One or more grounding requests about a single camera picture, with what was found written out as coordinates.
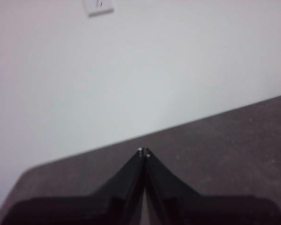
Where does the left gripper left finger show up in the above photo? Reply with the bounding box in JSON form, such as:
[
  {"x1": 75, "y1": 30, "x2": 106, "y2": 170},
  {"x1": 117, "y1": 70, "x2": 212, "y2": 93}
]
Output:
[{"x1": 91, "y1": 147, "x2": 146, "y2": 225}]

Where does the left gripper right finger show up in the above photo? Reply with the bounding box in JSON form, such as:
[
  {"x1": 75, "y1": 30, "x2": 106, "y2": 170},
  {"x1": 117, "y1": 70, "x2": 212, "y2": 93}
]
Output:
[{"x1": 144, "y1": 147, "x2": 202, "y2": 225}]

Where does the white wall socket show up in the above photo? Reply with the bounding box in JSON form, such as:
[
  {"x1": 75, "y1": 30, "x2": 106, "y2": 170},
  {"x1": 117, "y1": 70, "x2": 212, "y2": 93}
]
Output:
[{"x1": 82, "y1": 0, "x2": 114, "y2": 18}]

